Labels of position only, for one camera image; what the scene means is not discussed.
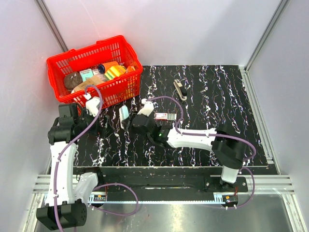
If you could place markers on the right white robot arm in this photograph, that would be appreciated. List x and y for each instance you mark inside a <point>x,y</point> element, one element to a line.
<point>228,149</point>

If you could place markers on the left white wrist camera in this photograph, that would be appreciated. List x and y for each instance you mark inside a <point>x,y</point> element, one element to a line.
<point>92,105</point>

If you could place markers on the orange cylinder bottle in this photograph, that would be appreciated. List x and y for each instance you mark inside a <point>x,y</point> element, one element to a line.
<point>103,67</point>

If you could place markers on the black marble pattern mat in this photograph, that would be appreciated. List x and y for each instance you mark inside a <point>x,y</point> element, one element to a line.
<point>202,97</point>

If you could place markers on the light blue white stapler top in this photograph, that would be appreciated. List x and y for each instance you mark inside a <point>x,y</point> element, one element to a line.
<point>123,115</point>

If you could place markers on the orange small packet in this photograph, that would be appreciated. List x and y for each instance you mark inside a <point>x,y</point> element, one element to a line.
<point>130,69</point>

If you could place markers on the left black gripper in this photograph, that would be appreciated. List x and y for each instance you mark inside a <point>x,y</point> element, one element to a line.
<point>99,130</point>

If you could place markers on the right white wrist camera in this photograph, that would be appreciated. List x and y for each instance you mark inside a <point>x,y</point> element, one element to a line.
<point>147,108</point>

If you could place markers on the brown round sponge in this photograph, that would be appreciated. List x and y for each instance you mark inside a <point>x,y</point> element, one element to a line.
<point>72,80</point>

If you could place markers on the teal small box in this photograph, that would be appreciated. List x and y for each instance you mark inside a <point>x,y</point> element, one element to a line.
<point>86,74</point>

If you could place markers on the yellow green striped sponge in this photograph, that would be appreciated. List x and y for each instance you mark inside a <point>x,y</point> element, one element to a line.
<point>115,71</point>

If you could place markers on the red staple box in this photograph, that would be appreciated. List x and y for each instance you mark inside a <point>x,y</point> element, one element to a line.
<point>165,116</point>

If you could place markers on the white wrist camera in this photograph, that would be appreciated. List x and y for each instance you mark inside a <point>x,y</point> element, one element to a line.
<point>147,108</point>
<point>92,105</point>

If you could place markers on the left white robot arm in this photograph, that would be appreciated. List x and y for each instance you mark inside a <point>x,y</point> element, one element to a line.
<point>65,205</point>

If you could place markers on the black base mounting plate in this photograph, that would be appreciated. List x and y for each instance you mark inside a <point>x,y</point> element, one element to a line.
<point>198,178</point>

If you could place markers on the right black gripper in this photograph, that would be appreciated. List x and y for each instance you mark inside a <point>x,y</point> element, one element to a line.
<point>126,123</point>

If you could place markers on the red plastic shopping basket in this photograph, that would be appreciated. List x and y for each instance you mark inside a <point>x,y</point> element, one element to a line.
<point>113,91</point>

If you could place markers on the beige black stapler base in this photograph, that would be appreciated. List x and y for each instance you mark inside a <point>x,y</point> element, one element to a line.
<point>180,89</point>

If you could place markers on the brown cardboard box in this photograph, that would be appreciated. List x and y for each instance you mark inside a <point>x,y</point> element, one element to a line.
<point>94,80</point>

